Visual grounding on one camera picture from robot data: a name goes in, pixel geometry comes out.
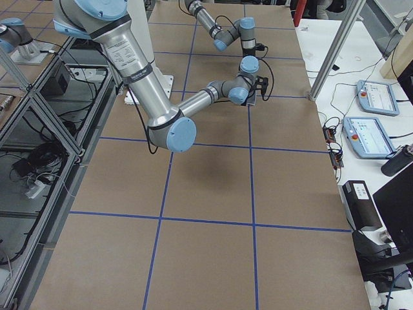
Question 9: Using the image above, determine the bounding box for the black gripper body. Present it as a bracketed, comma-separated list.
[248, 76, 268, 97]
[242, 43, 267, 57]

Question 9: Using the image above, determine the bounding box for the white power strip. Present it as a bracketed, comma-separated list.
[25, 180, 46, 199]

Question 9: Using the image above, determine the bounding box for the orange black electronics board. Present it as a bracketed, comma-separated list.
[323, 125, 344, 170]

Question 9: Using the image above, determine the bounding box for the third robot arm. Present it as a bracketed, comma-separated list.
[1, 17, 55, 65]

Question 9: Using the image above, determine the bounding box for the aluminium frame rack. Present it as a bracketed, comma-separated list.
[1, 38, 116, 309]

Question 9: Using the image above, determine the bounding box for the aluminium frame post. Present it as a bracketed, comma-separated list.
[308, 0, 366, 101]

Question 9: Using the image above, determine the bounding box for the black box with label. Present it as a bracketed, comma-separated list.
[342, 180, 382, 231]

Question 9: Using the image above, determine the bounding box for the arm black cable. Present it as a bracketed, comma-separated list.
[211, 15, 275, 101]
[96, 41, 161, 154]

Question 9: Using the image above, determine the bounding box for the black monitor stand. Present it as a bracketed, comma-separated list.
[352, 231, 412, 293]

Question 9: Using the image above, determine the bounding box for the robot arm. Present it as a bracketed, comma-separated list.
[185, 1, 268, 56]
[53, 1, 268, 152]

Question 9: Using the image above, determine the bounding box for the black monitor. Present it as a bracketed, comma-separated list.
[373, 167, 412, 252]

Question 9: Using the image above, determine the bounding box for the blue tape line lengthwise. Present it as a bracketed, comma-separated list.
[247, 107, 259, 310]

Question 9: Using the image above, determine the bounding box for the blue tape line crosswise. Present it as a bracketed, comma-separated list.
[99, 136, 328, 154]

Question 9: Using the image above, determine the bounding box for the pink towel with grey edge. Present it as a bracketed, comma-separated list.
[244, 92, 256, 106]

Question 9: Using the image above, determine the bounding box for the lower teach pendant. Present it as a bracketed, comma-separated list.
[343, 117, 396, 160]

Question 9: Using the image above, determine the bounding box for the teach pendant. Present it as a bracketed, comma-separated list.
[343, 117, 396, 160]
[356, 80, 399, 116]

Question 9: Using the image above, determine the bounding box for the upper teach pendant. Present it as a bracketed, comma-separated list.
[356, 80, 399, 116]

